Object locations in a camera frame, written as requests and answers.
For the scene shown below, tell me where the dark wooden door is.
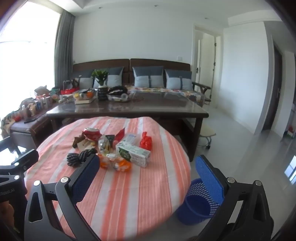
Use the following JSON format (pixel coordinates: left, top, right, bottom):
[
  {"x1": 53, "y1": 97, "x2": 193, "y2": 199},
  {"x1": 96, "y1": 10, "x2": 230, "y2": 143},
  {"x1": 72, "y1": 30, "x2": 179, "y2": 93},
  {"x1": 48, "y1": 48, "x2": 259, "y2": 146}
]
[{"x1": 262, "y1": 42, "x2": 284, "y2": 131}]

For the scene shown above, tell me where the red basket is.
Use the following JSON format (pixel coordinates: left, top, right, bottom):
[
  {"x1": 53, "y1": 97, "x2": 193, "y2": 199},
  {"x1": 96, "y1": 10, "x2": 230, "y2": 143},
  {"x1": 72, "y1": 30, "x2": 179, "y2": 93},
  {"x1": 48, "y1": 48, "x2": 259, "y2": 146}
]
[{"x1": 60, "y1": 80, "x2": 79, "y2": 95}]

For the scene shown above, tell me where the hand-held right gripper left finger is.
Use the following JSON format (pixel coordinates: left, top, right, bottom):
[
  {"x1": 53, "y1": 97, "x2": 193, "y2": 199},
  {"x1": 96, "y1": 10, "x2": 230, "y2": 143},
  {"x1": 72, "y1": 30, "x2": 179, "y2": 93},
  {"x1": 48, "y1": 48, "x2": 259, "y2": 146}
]
[{"x1": 24, "y1": 153, "x2": 102, "y2": 241}]

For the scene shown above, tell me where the orange striped tablecloth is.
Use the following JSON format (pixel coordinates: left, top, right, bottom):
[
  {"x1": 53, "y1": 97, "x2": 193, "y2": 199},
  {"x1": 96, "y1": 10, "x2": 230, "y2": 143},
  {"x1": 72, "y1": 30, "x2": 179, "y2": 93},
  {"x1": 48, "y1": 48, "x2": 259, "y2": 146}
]
[{"x1": 24, "y1": 116, "x2": 191, "y2": 241}]

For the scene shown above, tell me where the orange snack packet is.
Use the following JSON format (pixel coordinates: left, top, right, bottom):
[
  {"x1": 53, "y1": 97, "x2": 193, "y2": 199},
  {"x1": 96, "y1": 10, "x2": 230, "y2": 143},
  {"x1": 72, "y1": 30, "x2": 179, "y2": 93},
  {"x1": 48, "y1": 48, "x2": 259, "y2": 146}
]
[
  {"x1": 109, "y1": 155, "x2": 132, "y2": 173},
  {"x1": 98, "y1": 154, "x2": 109, "y2": 169}
]

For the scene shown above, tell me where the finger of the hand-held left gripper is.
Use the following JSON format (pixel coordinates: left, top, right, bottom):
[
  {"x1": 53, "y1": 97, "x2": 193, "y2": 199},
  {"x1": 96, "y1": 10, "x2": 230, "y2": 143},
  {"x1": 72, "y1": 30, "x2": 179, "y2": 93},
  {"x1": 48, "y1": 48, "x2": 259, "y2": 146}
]
[{"x1": 0, "y1": 149, "x2": 39, "y2": 186}]

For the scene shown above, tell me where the brown snack wrapper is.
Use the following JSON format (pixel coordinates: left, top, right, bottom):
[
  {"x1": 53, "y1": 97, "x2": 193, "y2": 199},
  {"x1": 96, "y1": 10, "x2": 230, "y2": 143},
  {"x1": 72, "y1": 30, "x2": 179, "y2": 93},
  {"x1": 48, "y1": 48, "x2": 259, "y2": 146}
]
[{"x1": 72, "y1": 135, "x2": 87, "y2": 149}]

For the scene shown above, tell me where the green white carton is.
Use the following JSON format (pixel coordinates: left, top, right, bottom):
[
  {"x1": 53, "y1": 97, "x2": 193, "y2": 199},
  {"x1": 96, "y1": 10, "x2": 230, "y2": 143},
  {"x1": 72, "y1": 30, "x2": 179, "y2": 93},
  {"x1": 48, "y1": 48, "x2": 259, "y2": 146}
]
[{"x1": 116, "y1": 142, "x2": 151, "y2": 168}]

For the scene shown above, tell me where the red plastic bag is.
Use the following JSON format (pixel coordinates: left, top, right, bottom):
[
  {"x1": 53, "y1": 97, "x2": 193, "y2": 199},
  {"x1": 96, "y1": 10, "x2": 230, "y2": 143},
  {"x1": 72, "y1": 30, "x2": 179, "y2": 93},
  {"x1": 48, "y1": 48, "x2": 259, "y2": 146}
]
[{"x1": 139, "y1": 131, "x2": 153, "y2": 150}]

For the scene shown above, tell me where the silver chip bag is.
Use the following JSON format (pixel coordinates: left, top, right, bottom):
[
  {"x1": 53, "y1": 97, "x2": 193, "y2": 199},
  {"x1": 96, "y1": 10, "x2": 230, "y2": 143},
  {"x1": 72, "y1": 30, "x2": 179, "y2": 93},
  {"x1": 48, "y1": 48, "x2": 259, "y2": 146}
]
[{"x1": 97, "y1": 135, "x2": 116, "y2": 155}]

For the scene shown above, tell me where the cream rolling stool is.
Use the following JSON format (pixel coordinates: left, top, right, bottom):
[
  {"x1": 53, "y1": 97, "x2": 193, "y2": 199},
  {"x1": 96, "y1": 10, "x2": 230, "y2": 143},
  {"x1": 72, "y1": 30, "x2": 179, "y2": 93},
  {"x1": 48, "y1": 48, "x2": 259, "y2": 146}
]
[{"x1": 199, "y1": 124, "x2": 216, "y2": 150}]

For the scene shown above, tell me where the white door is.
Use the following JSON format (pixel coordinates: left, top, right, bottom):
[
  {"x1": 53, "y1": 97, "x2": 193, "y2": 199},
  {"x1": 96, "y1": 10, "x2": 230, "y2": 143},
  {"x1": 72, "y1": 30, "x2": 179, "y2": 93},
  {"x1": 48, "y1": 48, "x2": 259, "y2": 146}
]
[{"x1": 195, "y1": 38, "x2": 204, "y2": 102}]

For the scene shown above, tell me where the row of small bottles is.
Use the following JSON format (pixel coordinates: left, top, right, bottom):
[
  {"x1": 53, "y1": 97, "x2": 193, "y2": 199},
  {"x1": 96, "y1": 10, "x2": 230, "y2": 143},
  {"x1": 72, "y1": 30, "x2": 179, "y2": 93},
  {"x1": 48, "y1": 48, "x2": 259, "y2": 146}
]
[{"x1": 18, "y1": 93, "x2": 53, "y2": 118}]

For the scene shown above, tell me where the crushed red can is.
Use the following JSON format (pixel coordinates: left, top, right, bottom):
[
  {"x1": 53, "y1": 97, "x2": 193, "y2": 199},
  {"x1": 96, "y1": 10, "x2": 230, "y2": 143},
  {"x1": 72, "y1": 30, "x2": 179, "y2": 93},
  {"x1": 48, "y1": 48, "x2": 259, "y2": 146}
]
[{"x1": 81, "y1": 127, "x2": 102, "y2": 142}]

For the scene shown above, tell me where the blue plastic wastebasket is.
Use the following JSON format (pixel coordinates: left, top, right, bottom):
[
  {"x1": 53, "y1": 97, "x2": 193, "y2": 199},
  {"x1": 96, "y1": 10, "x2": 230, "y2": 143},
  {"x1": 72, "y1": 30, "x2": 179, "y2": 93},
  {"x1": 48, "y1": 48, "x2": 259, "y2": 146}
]
[{"x1": 177, "y1": 178, "x2": 221, "y2": 226}]

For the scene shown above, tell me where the patterned cloth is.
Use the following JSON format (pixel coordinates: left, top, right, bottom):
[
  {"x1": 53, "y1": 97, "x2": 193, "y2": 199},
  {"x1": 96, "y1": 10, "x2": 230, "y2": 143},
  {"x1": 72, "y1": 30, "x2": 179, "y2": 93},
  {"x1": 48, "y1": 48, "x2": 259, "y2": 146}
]
[{"x1": 0, "y1": 111, "x2": 21, "y2": 137}]

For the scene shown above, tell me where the black bundle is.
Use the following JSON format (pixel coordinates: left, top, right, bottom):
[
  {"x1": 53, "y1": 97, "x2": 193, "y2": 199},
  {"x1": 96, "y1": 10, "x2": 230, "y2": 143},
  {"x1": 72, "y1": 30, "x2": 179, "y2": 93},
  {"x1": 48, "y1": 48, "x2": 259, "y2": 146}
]
[{"x1": 109, "y1": 85, "x2": 127, "y2": 94}]

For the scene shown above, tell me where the grey curtain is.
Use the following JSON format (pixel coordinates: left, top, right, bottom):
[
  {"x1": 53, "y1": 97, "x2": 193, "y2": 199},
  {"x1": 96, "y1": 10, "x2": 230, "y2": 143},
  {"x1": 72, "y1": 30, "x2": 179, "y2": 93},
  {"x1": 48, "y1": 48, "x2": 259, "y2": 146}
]
[{"x1": 54, "y1": 10, "x2": 75, "y2": 87}]

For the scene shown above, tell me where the clear plastic box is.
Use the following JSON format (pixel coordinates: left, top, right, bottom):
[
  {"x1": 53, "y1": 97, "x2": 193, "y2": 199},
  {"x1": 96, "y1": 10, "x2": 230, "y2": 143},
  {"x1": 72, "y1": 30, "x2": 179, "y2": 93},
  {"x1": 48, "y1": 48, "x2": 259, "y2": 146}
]
[{"x1": 120, "y1": 133, "x2": 141, "y2": 146}]

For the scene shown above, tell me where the floral sofa cover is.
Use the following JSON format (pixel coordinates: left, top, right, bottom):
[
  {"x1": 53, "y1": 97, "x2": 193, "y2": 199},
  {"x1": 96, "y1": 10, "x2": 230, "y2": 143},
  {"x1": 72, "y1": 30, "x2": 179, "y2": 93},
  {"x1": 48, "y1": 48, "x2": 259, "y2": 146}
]
[{"x1": 126, "y1": 85, "x2": 205, "y2": 107}]

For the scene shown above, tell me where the clear plastic tray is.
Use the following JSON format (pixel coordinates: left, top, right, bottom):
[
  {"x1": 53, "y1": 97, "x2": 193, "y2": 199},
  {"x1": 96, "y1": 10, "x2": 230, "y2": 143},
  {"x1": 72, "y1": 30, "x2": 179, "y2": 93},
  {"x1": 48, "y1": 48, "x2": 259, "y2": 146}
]
[{"x1": 107, "y1": 91, "x2": 134, "y2": 102}]

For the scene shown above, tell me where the clear fruit bowl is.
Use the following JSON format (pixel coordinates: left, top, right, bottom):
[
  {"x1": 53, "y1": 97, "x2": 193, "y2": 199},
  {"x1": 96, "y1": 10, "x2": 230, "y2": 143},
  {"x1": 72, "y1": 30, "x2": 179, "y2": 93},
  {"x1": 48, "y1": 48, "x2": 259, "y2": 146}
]
[{"x1": 73, "y1": 89, "x2": 97, "y2": 105}]

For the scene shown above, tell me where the dark coffee table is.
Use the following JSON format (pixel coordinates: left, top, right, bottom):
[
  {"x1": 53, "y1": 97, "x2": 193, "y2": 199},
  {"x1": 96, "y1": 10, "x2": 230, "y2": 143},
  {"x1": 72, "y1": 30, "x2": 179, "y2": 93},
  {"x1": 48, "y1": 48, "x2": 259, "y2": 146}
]
[{"x1": 46, "y1": 89, "x2": 209, "y2": 163}]

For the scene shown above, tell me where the black white striped wrapper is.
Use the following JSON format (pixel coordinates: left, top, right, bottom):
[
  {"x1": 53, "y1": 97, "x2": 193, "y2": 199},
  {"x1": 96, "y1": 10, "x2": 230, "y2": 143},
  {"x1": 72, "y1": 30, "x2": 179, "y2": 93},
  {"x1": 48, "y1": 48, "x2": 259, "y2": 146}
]
[
  {"x1": 79, "y1": 149, "x2": 97, "y2": 164},
  {"x1": 67, "y1": 152, "x2": 80, "y2": 167}
]

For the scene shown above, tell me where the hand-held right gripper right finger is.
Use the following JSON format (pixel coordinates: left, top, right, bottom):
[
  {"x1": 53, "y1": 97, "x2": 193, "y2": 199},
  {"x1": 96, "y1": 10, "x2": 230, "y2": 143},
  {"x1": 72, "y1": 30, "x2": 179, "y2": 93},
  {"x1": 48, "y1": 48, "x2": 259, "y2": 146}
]
[{"x1": 195, "y1": 155, "x2": 274, "y2": 241}]

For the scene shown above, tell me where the open cardboard box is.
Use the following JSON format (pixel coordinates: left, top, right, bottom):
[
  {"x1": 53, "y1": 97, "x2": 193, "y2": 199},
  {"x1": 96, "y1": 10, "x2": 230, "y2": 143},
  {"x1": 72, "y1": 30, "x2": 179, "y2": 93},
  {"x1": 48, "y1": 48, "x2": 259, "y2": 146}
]
[{"x1": 35, "y1": 85, "x2": 50, "y2": 95}]

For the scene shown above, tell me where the green potted plant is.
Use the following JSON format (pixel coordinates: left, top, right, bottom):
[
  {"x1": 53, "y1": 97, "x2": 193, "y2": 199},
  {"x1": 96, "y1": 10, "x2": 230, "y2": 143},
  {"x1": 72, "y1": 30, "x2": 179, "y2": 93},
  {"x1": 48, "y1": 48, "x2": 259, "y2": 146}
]
[{"x1": 91, "y1": 69, "x2": 109, "y2": 87}]

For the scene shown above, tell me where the brown wooden sofa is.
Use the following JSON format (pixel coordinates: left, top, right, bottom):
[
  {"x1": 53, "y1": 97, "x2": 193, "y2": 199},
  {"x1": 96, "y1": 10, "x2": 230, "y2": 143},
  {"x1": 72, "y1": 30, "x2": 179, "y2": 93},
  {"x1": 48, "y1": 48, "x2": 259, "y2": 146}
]
[{"x1": 69, "y1": 58, "x2": 211, "y2": 105}]

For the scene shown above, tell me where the beige paper wrapper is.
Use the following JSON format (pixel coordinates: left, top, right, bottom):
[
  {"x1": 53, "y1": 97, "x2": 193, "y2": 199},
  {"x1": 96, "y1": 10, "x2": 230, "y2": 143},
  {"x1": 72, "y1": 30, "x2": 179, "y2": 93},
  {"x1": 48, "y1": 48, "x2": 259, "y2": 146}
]
[{"x1": 77, "y1": 139, "x2": 97, "y2": 153}]

